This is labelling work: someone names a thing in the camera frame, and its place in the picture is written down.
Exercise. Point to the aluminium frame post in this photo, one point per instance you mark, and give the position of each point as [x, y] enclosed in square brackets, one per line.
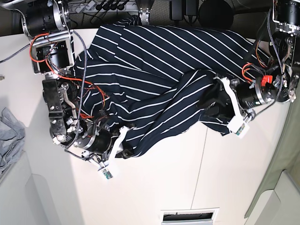
[144, 9]

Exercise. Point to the navy white striped t-shirt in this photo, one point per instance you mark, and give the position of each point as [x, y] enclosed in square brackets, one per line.
[154, 77]

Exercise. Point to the grey cloth pile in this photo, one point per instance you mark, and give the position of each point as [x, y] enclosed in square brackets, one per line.
[12, 140]

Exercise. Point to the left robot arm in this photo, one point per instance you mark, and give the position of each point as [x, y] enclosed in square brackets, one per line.
[270, 69]

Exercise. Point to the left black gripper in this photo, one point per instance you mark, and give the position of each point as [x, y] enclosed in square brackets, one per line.
[249, 96]

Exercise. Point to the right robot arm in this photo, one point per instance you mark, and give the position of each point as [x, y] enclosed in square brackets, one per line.
[46, 23]

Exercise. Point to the white power strip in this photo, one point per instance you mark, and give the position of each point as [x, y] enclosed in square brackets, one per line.
[81, 6]

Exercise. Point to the white vent slot frame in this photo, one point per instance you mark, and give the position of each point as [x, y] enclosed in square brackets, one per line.
[189, 217]

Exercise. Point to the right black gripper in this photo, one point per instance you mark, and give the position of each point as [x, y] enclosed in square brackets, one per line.
[101, 145]

